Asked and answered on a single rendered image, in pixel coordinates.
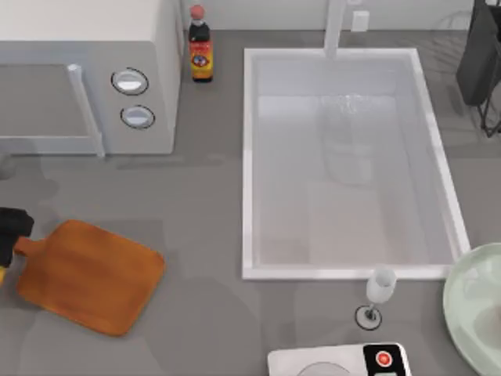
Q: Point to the white sink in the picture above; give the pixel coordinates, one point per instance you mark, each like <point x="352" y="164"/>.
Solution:
<point x="344" y="176"/>

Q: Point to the small microwave knob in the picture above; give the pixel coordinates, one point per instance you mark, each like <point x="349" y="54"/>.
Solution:
<point x="137" y="116"/>

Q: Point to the dark sauce bottle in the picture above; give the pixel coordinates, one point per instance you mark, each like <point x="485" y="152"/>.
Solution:
<point x="201" y="55"/>

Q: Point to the large microwave knob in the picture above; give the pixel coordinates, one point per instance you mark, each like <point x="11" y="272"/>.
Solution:
<point x="129" y="81"/>

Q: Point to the clear wine glass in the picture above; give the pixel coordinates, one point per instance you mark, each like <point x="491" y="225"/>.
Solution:
<point x="378" y="290"/>

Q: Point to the tall white tap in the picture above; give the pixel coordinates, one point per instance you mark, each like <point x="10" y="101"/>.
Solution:
<point x="334" y="27"/>

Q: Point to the wooden cutting board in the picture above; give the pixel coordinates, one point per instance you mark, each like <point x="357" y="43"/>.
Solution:
<point x="92" y="276"/>

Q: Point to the white kitchen scale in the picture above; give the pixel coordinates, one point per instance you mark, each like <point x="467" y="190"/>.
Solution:
<point x="344" y="360"/>

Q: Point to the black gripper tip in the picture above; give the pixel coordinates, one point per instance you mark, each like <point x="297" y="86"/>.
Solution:
<point x="11" y="235"/>

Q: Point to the pale microwave oven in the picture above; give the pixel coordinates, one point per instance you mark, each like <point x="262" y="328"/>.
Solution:
<point x="47" y="51"/>

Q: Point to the pale green plate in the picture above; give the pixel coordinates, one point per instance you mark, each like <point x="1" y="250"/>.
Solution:
<point x="475" y="305"/>

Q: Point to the white wall socket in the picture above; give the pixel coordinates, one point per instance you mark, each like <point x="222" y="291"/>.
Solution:
<point x="360" y="20"/>

